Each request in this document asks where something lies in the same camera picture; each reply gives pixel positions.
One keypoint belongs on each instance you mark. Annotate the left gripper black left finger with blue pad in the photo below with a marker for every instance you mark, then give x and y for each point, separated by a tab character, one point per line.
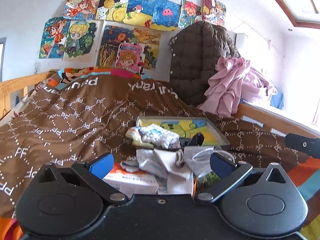
91	176

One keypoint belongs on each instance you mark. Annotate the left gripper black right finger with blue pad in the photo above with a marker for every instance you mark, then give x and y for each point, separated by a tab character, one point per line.
231	176

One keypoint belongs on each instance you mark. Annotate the grey face mask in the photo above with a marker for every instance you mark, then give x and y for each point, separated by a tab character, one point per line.
198	159

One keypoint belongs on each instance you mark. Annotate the grey drawstring pouch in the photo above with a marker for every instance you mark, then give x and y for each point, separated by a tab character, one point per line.
180	176

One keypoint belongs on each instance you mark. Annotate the white plastic wrapper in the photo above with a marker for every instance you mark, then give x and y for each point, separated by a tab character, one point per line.
146	161

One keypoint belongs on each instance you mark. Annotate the white blue soft cloth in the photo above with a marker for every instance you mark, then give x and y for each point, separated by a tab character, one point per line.
153	136

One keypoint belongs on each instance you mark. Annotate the black white striped sock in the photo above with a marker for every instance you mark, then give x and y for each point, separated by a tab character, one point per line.
196	140

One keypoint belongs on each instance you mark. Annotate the colourful cartoon bedsheet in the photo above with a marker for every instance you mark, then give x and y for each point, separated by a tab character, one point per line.
87	72

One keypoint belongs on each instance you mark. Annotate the bag of green peas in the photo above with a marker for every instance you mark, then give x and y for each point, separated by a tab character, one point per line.
207	180

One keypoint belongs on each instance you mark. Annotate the orange white medicine box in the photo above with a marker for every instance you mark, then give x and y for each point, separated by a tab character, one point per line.
127	183

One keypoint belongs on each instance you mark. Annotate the brown patterned duvet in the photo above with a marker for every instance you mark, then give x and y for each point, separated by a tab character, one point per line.
75	119

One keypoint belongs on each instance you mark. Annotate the grey tray with colourful picture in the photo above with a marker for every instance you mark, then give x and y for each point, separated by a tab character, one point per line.
187	127

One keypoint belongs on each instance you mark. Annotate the pink garment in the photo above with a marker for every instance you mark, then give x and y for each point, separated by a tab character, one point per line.
233	81

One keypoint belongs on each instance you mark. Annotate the pink girl picture book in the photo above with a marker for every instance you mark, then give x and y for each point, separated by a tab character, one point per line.
131	56

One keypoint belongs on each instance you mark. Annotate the brown quilted jacket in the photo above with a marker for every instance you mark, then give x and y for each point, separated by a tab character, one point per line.
195	51

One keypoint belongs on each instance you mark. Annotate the blond boy green picture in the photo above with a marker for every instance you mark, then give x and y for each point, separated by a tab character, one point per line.
82	41

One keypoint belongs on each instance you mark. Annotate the dark blue orange picture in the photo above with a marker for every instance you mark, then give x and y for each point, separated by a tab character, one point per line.
114	36

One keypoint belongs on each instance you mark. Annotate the red-haired girl picture left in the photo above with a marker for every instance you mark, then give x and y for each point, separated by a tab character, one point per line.
53	38

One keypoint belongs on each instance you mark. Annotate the rightmost top picture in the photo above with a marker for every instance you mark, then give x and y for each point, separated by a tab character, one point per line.
214	12

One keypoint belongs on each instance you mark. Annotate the red-haired child picture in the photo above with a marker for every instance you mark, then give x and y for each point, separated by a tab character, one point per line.
189	14

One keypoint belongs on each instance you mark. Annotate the pink jellyfish blue picture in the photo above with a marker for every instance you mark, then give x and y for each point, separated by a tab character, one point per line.
165	16

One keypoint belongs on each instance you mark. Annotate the top row mermaid picture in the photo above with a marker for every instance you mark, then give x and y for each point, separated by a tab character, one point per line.
80	9

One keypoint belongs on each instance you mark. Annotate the yellow moon picture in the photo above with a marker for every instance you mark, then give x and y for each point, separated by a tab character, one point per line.
112	10

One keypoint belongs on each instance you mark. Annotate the blue fish beach picture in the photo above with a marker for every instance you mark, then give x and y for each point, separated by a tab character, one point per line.
139	13

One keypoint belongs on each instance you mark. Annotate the blue cloth on rail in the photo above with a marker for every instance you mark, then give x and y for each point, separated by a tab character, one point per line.
277	100

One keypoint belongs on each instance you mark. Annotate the wooden bed rail right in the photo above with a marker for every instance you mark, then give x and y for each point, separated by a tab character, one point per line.
271	120

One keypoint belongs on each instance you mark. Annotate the wooden bed rail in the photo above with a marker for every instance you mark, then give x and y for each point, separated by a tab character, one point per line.
20	87
271	120

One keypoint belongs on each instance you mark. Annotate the wooden bed rail left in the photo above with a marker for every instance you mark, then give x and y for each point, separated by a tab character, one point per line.
20	87

